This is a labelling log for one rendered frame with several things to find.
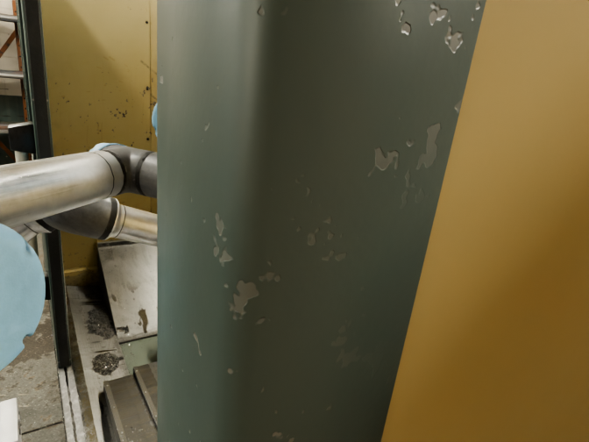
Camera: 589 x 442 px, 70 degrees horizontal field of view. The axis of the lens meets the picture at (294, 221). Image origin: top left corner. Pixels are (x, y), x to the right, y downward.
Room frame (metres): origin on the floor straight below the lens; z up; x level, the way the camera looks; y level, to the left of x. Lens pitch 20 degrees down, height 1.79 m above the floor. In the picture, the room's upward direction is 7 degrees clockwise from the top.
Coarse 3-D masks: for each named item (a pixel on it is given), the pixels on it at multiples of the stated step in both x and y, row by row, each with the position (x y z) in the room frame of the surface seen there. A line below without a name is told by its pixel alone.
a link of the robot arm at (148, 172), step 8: (144, 160) 0.64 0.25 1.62; (152, 160) 0.64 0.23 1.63; (144, 168) 0.63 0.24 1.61; (152, 168) 0.63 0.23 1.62; (144, 176) 0.63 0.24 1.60; (152, 176) 0.63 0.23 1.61; (144, 184) 0.63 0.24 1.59; (152, 184) 0.63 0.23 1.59; (144, 192) 0.64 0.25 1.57; (152, 192) 0.63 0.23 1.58
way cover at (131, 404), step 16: (144, 368) 1.23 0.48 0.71; (112, 384) 1.15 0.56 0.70; (128, 384) 1.15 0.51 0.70; (144, 384) 1.13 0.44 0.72; (112, 400) 1.06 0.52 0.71; (128, 400) 1.07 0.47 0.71; (144, 400) 1.07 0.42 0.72; (112, 416) 1.01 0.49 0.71; (128, 416) 1.00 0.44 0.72; (144, 416) 1.00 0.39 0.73; (128, 432) 0.93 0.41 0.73; (144, 432) 0.93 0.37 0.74
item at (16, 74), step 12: (12, 0) 4.32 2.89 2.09; (12, 36) 4.40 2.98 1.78; (0, 72) 3.92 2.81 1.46; (12, 72) 3.98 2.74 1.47; (24, 84) 4.03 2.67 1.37; (24, 96) 4.32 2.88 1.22; (24, 108) 4.32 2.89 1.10; (0, 132) 3.79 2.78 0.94; (0, 144) 4.28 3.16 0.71; (12, 156) 4.33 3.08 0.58
